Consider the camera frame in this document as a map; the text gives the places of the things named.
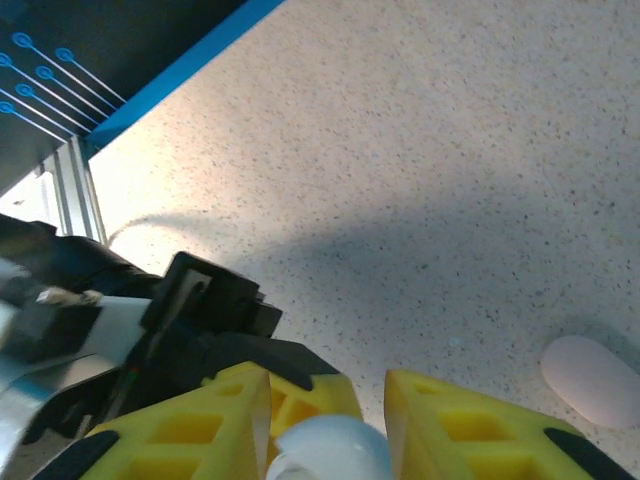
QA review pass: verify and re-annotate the white earbud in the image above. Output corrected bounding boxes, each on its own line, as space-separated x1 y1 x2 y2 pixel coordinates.
265 413 392 480

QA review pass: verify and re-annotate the aluminium table rail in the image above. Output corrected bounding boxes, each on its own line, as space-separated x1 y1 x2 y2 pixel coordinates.
0 137 109 246

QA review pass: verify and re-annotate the pale pink charging case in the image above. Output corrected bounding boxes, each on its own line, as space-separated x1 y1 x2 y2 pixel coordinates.
539 334 640 431

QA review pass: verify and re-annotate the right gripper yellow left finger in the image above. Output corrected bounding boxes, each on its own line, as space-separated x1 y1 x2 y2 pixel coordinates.
29 362 275 480

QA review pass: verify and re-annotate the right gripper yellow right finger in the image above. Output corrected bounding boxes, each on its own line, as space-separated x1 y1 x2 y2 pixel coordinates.
383 368 637 480

